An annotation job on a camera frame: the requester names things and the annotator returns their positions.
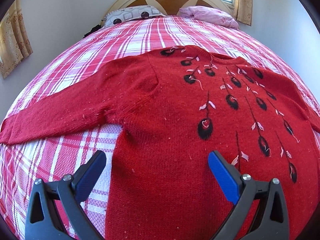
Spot red knitted sweater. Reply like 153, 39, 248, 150
1, 46, 319, 239

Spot red white plaid bedspread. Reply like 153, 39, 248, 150
1, 16, 319, 239

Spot pink pillow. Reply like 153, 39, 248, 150
177, 5, 239, 30

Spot black object beside pillow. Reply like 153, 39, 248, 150
84, 24, 101, 38

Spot beige curtain right of window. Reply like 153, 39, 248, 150
234, 0, 253, 26

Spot grey patterned pillow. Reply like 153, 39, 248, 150
103, 5, 165, 27

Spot beige curtain on left wall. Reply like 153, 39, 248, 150
1, 0, 33, 79

